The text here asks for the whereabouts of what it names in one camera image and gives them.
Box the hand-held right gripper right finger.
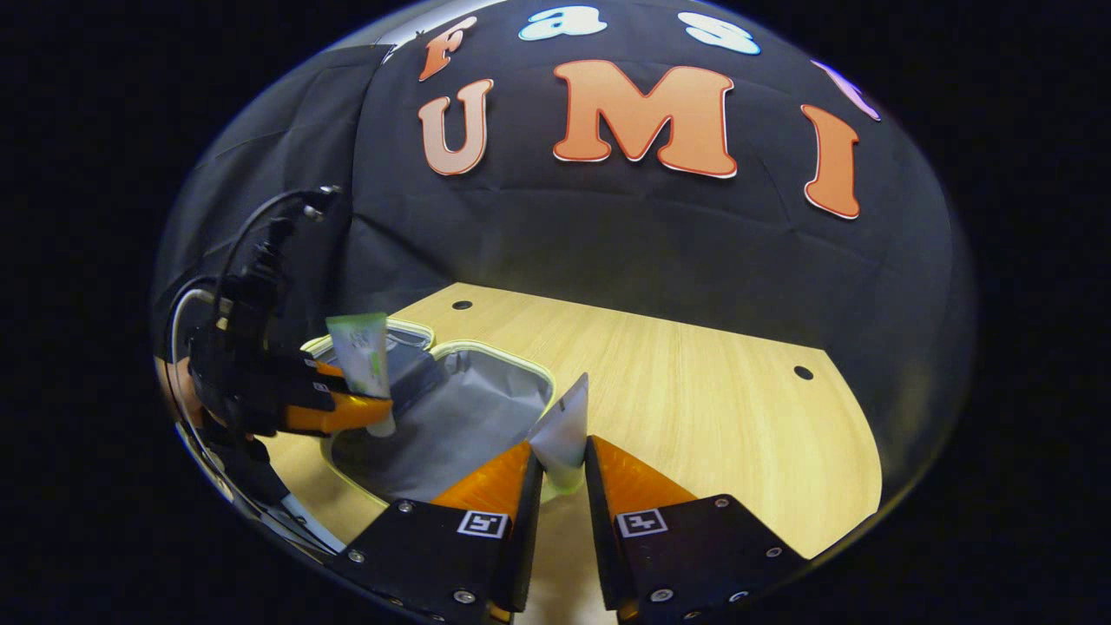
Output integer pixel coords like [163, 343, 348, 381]
[583, 434, 810, 624]

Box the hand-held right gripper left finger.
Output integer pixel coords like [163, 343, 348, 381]
[325, 440, 546, 625]

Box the green and white cream tube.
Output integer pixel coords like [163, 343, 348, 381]
[325, 312, 398, 438]

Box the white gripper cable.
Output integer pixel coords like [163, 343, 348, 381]
[168, 287, 346, 555]

